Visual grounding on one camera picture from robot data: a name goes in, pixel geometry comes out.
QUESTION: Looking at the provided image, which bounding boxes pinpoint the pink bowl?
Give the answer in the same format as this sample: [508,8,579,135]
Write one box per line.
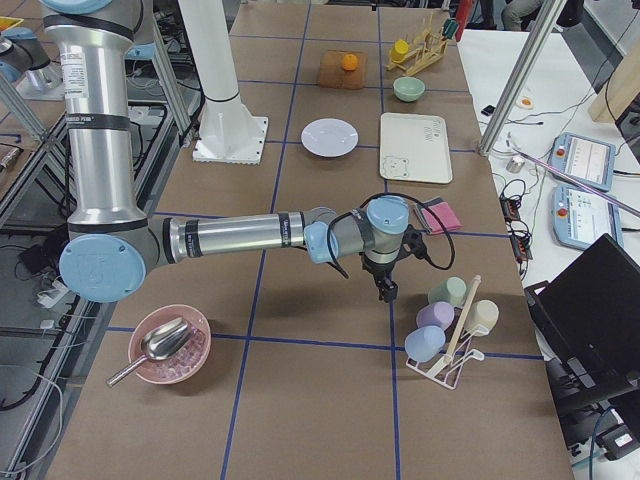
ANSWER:
[128,304,212,385]

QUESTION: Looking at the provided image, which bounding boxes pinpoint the orange fruit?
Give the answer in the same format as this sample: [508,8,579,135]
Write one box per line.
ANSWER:
[341,53,359,72]

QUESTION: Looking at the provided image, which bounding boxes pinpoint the small black device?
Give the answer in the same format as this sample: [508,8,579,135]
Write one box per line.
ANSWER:
[481,105,495,116]

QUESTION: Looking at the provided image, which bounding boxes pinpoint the beige pastel cup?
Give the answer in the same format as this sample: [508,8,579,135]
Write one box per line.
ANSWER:
[464,300,499,332]

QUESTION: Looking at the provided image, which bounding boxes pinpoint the green bowl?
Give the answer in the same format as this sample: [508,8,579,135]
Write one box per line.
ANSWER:
[392,76,426,103]

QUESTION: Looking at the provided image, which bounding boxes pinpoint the cream bear tray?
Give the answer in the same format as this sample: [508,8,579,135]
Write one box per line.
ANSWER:
[379,112,453,184]

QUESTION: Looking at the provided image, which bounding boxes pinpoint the yellow mug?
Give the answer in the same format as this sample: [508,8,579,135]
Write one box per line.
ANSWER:
[389,39,410,63]

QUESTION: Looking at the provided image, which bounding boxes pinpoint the white cup rack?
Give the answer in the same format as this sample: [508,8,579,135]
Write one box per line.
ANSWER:
[405,275,490,390]

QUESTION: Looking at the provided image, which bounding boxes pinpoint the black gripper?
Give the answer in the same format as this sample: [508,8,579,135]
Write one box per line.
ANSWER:
[361,225,428,301]

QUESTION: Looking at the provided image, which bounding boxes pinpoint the red cylinder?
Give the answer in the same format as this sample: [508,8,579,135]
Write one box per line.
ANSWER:
[456,0,474,33]

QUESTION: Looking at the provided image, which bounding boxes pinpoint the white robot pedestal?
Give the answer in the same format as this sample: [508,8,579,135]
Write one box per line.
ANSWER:
[179,0,269,165]

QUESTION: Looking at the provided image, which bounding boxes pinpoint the lower teach pendant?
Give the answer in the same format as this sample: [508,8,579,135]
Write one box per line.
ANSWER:
[551,185,624,250]

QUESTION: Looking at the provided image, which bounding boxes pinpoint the wooden dish rack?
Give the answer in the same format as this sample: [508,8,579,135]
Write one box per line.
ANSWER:
[386,14,449,77]

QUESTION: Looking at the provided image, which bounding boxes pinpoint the pink cloth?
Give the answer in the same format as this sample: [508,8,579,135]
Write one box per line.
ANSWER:
[421,202,462,235]

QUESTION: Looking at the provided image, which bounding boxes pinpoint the upper teach pendant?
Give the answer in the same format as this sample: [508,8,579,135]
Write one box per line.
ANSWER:
[549,132,616,192]

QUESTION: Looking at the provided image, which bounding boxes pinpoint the fried egg toy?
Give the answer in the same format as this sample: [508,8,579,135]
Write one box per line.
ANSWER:
[517,97,533,110]

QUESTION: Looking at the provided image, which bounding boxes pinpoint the dark green cup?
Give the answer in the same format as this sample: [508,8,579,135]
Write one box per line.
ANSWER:
[441,18,459,40]

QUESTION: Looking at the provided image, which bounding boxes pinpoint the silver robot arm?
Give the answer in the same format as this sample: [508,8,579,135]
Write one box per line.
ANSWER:
[43,1,426,303]

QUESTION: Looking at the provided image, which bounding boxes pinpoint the green pastel cup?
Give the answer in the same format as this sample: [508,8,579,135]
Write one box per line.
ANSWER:
[427,276,467,308]

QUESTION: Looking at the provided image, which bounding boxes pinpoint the small metal cylinder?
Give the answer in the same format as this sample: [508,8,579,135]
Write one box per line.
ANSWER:
[506,155,525,174]

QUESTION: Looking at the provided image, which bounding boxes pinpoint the metal scoop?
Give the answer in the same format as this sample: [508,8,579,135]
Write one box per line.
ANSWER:
[106,317,193,388]

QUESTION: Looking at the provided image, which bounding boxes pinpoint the black laptop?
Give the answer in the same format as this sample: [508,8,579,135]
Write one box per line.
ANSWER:
[525,234,639,388]

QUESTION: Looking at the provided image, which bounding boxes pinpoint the wooden cutting board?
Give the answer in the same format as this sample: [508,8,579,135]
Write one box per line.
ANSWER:
[317,50,368,90]

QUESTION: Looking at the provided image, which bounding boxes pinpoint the purple pastel cup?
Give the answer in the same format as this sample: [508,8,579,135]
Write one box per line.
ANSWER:
[416,301,455,330]

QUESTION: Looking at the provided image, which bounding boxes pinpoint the aluminium frame post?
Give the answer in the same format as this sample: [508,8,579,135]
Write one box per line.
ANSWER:
[478,0,566,157]

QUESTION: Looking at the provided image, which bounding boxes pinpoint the white round plate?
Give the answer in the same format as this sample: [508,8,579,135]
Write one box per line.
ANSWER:
[301,118,359,158]

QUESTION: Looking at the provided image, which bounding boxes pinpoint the grey cloth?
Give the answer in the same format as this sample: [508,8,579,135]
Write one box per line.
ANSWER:
[414,197,443,235]

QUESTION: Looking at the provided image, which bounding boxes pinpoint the blue pastel cup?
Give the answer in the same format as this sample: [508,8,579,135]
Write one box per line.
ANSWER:
[404,325,446,363]

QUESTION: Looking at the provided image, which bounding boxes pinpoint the teach pendant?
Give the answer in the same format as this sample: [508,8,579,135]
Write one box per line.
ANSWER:
[549,132,616,192]
[551,185,624,250]

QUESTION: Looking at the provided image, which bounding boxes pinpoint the long metal rod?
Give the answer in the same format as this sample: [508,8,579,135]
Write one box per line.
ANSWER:
[513,147,640,218]

